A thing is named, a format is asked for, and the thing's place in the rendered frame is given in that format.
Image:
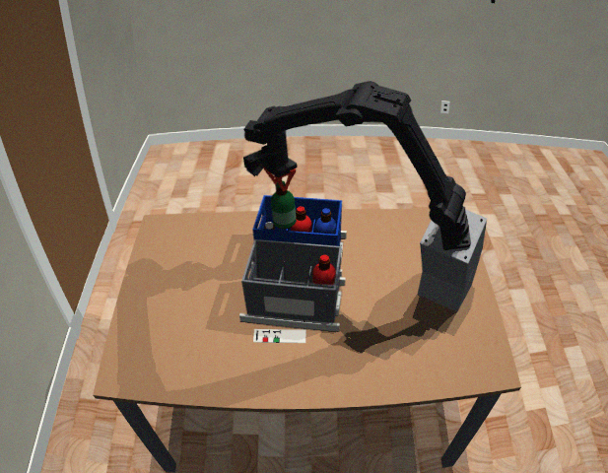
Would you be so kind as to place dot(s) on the green bottle with pale green label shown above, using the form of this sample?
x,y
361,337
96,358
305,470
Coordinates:
x,y
283,208

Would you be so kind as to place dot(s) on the dark grey crate with dividers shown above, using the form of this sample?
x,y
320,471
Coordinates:
x,y
294,296

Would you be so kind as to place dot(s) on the blue crate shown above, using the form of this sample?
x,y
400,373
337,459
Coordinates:
x,y
313,208

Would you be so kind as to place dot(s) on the white paper pick list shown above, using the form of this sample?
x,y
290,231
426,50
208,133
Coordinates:
x,y
279,336

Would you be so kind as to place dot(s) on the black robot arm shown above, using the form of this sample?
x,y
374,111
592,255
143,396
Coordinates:
x,y
367,102

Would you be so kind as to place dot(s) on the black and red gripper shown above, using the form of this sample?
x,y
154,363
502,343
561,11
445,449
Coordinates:
x,y
289,169

